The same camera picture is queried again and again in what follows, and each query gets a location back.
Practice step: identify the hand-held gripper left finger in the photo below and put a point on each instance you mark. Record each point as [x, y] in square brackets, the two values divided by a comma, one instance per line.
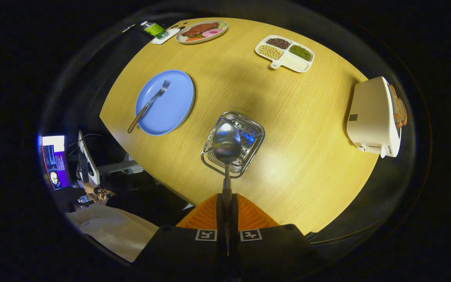
[188, 246]

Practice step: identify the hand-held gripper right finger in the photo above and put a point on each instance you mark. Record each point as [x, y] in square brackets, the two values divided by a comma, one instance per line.
[268, 246]

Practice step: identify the white cloth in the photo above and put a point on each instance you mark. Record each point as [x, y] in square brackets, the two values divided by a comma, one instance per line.
[112, 231]

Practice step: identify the white laptop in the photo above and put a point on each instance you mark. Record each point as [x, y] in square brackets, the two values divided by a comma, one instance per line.
[88, 164]

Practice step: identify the blue round plate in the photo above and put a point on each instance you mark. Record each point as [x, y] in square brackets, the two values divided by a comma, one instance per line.
[172, 105]

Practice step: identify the lit computer monitor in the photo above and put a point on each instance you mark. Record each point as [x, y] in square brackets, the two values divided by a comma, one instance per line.
[55, 160]

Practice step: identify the white toaster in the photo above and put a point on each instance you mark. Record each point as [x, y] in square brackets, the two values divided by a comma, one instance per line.
[372, 117]

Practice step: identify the white divided dish with beans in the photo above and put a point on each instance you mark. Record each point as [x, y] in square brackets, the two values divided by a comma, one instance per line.
[296, 64]

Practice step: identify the brown bread slice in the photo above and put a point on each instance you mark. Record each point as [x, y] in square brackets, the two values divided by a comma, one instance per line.
[403, 114]
[394, 105]

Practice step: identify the white square coaster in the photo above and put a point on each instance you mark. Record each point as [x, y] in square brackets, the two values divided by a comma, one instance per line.
[172, 33]

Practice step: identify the plate of meat and vegetables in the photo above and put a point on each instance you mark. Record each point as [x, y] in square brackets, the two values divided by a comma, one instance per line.
[202, 31]

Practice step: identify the green label plastic bottle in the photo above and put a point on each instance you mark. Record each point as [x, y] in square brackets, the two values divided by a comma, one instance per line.
[155, 30]

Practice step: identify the silver clip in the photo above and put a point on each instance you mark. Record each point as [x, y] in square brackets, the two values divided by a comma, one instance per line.
[128, 28]

